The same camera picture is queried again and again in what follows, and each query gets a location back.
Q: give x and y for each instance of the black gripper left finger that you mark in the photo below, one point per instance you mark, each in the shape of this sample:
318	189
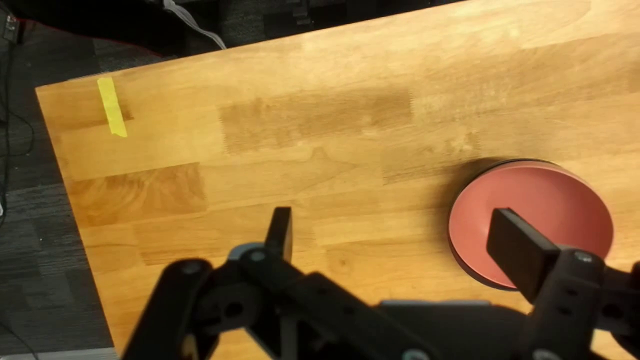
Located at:
266	307

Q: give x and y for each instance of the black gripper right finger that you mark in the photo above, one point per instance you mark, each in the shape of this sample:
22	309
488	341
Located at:
573	301

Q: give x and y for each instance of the orange bowl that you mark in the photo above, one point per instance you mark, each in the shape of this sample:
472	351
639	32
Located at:
541	212

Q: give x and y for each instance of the yellow tape strip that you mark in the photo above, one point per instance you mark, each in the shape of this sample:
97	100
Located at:
112	107

